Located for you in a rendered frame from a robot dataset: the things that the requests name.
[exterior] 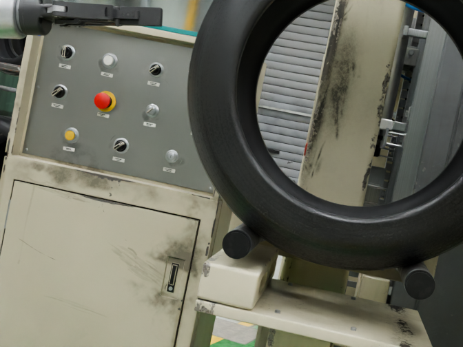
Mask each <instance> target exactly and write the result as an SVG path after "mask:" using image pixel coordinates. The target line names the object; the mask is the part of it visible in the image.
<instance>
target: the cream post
mask: <svg viewBox="0 0 463 347"><path fill-rule="evenodd" d="M405 5H406V3H405V2H403V1H400V0H337V4H336V10H335V14H334V18H333V24H332V28H331V34H330V37H329V43H328V46H327V53H326V57H325V63H324V67H323V70H322V76H321V80H320V87H319V90H318V98H317V101H316V107H315V110H314V114H313V120H312V124H311V130H310V134H309V140H308V143H307V150H306V154H305V159H304V163H303V167H302V173H301V177H300V183H299V186H300V187H301V188H303V189H304V190H306V191H308V192H309V193H311V194H313V195H315V196H317V197H319V198H322V199H324V200H327V201H330V202H334V203H337V204H343V205H348V206H356V207H363V204H364V198H365V195H366V191H367V185H368V181H369V175H370V171H371V166H372V162H373V156H374V152H375V146H376V143H377V139H378V132H379V129H380V123H381V119H382V113H383V109H384V104H385V100H386V96H387V90H388V86H389V80H390V76H391V70H392V67H393V61H394V57H395V51H396V48H397V44H398V37H399V34H400V28H401V24H402V18H403V14H404V9H405ZM348 276H349V271H347V270H344V269H337V268H333V267H328V266H323V265H320V264H315V263H312V262H306V261H303V260H297V259H293V258H290V257H284V260H283V264H282V271H281V274H280V280H283V281H286V282H292V283H296V284H302V285H305V286H310V287H314V288H320V289H323V290H327V291H332V292H336V293H342V294H344V293H345V290H346V286H347V280H348ZM333 345H334V343H331V342H328V341H323V340H319V339H314V338H310V337H305V336H302V335H296V334H293V333H287V332H284V331H280V330H275V329H272V328H270V329H269V334H268V338H267V343H266V347H333Z"/></svg>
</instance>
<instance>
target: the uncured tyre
mask: <svg viewBox="0 0 463 347"><path fill-rule="evenodd" d="M326 1H329V0H213V2H212V4H211V5H210V7H209V9H208V11H207V13H206V15H205V17H204V19H203V22H202V23H201V26H200V28H199V31H198V34H197V36H196V40H195V43H194V47H193V50H192V59H191V63H190V68H189V78H188V79H187V108H188V115H189V124H190V128H191V132H192V137H193V140H194V144H195V148H196V151H197V153H198V157H199V158H200V161H201V164H202V166H203V168H204V170H205V173H206V174H207V176H208V178H209V180H210V182H211V183H212V185H213V186H214V188H215V190H216V191H217V193H218V194H219V196H220V197H221V198H222V199H223V201H224V202H225V204H226V205H227V206H228V207H229V208H230V209H231V211H232V212H233V213H234V214H235V215H236V216H237V217H238V218H239V219H240V220H241V221H242V222H243V223H244V224H245V225H247V226H248V227H249V228H250V229H251V230H252V231H253V232H254V233H256V234H257V235H259V236H260V237H261V238H263V239H264V240H266V241H268V242H269V243H270V244H272V245H274V246H276V247H277V248H279V249H281V250H283V251H285V252H287V253H289V254H291V255H294V256H296V257H299V258H300V259H303V260H306V261H309V262H313V263H315V264H320V265H323V266H328V267H333V268H337V269H346V270H355V271H377V270H385V269H395V268H399V267H403V266H408V265H412V264H417V263H419V262H423V261H425V260H429V259H431V258H433V257H436V256H439V255H441V254H443V253H446V252H447V251H450V250H451V249H453V248H455V247H457V246H459V245H460V244H462V243H463V139H462V142H461V143H460V146H459V148H458V150H457V151H456V153H455V155H454V157H453V158H452V159H451V161H450V163H449V164H448V165H447V166H446V167H445V168H444V170H443V171H442V172H441V173H440V174H439V175H438V176H437V177H436V178H435V179H434V180H432V181H431V182H430V183H429V184H428V185H426V186H425V187H423V188H422V189H421V190H419V191H417V192H415V193H413V194H411V195H410V196H407V197H405V198H403V199H400V200H397V201H395V202H390V203H387V204H381V205H376V206H368V207H356V206H348V205H343V204H337V203H334V202H330V201H327V200H324V199H322V198H319V197H317V196H315V195H313V194H311V193H309V192H308V191H306V190H304V189H303V188H301V187H300V186H298V185H297V184H296V183H295V182H294V181H293V180H291V179H290V178H289V177H288V176H287V175H286V174H285V173H284V172H283V171H282V169H281V168H280V167H279V166H278V165H277V164H276V162H275V160H274V159H273V158H272V156H271V154H270V153H269V151H268V149H267V147H266V144H265V142H264V140H263V137H262V134H261V132H260V128H259V124H258V117H257V111H256V93H257V87H258V79H259V76H260V71H261V69H262V66H263V63H264V61H265V59H266V56H267V54H268V52H269V51H270V49H271V47H272V45H273V44H274V42H275V41H276V39H277V38H278V37H279V36H280V34H281V33H282V32H283V31H284V30H285V28H286V27H287V26H288V25H289V24H290V23H292V22H293V21H294V20H295V19H297V18H298V17H299V16H300V15H302V14H303V13H305V12H306V11H308V10H310V9H311V8H313V7H315V6H317V5H319V4H321V3H324V2H326ZM400 1H403V2H405V3H408V4H410V5H412V6H414V7H416V8H417V9H419V10H421V11H423V12H424V13H425V14H427V15H429V16H430V17H431V18H432V19H433V20H434V21H436V22H437V23H438V24H439V25H440V26H441V27H442V28H443V29H444V31H445V32H446V33H447V34H448V35H449V36H450V38H451V39H452V41H453V42H454V44H455V46H456V47H457V49H458V51H459V53H460V55H461V57H462V60H463V0H400Z"/></svg>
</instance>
